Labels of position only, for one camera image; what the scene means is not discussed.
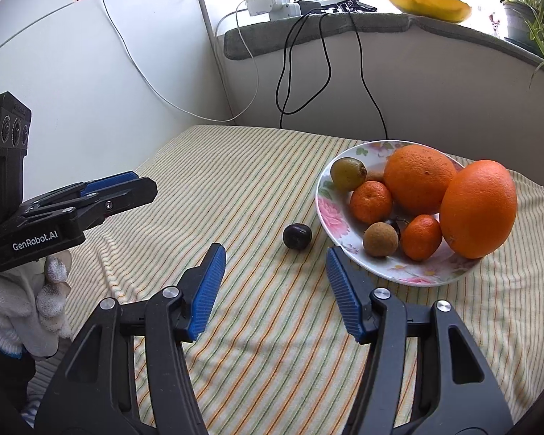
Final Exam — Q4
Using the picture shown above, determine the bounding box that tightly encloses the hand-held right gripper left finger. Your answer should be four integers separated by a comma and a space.
34, 243, 227, 435

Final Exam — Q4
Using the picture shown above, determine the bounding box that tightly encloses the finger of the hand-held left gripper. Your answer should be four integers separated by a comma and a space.
13, 176, 159, 233
20, 171, 139, 212

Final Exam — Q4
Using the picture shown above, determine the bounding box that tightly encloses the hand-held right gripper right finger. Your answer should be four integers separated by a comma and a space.
325, 245, 514, 435

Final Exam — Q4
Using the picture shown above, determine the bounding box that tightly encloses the round brown fruit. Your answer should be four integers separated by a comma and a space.
363, 222, 400, 258

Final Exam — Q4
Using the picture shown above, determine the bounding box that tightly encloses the floral white plate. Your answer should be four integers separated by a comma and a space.
316, 140, 490, 287

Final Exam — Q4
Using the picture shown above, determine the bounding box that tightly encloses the dark plum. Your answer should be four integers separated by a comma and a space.
384, 217, 411, 236
283, 223, 313, 250

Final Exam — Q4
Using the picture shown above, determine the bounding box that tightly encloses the small smooth mandarin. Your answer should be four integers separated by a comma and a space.
400, 214, 444, 262

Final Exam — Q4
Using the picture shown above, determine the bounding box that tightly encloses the tangerine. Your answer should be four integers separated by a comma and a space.
349, 181, 393, 225

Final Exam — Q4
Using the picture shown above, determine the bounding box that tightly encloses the green-brown fruit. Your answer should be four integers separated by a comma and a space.
330, 157, 368, 192

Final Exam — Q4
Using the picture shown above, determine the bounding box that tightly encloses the large round orange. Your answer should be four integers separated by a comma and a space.
383, 144, 458, 216

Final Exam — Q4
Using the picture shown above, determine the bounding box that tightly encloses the large oval orange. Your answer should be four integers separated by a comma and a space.
439, 159, 518, 260

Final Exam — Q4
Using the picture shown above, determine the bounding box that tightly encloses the person's left forearm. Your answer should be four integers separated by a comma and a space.
0, 337, 37, 413

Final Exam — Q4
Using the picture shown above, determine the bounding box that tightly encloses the person's left hand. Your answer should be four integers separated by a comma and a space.
0, 250, 73, 360

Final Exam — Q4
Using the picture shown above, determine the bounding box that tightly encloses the striped cloth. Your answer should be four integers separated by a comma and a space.
25, 124, 544, 435

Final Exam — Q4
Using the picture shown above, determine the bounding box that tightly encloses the grey windowsill mat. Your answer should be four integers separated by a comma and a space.
223, 11, 544, 73

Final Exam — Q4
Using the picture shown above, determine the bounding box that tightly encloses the white device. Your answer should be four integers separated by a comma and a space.
246, 0, 300, 21

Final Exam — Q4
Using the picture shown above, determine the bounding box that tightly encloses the yellow bowl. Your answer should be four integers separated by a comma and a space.
384, 0, 473, 24

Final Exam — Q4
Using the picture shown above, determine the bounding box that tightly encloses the potted spider plant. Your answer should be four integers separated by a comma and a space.
462, 0, 544, 100

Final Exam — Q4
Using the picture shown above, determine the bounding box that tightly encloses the looped black cable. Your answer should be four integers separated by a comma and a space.
276, 11, 333, 131

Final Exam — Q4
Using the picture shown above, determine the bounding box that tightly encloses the long black cable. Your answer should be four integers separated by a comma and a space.
348, 9, 389, 142

